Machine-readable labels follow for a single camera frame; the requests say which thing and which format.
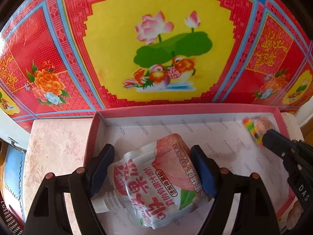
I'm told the rainbow striped candy packet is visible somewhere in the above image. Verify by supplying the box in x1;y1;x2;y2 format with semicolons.
242;117;275;145

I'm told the peach jelly drink pouch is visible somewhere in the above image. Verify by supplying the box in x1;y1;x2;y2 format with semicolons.
91;134;211;229

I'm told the right hand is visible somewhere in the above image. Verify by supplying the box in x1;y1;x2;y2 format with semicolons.
286;201;303;230

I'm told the pink shallow cardboard box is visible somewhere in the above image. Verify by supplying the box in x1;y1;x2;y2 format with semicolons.
83;103;300;235

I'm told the blue floor mat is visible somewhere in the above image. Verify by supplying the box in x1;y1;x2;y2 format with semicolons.
3;145;25;222

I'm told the red floral wall covering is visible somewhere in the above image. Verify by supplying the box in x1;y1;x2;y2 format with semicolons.
1;0;312;131

